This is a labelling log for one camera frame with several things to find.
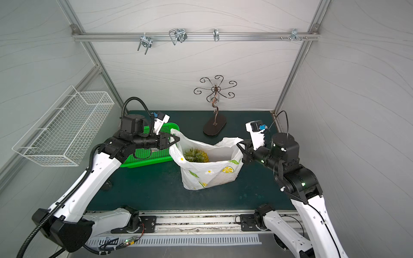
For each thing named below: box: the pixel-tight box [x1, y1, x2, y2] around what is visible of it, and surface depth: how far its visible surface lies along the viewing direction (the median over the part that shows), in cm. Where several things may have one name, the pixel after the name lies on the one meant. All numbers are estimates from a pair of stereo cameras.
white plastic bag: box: [169, 129, 245, 191], surface depth 69 cm
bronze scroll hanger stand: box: [193, 74, 238, 136], surface depth 96 cm
